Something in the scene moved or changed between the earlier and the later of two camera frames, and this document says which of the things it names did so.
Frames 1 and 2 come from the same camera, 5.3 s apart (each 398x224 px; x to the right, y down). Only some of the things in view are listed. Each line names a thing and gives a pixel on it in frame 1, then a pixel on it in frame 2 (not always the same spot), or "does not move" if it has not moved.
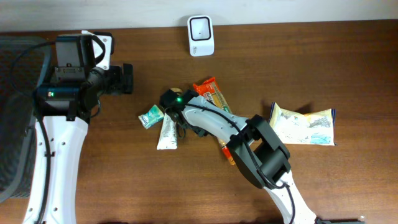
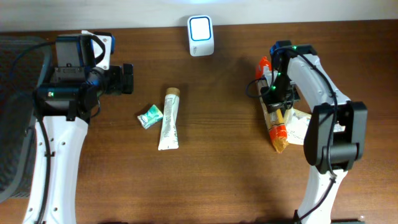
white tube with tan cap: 167,140 does not move
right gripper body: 170,99 -> 280,104
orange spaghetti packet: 209,90 -> 278,131
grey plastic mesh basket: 23,63 does not move
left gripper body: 127,78 does not move
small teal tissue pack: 153,115 does not move
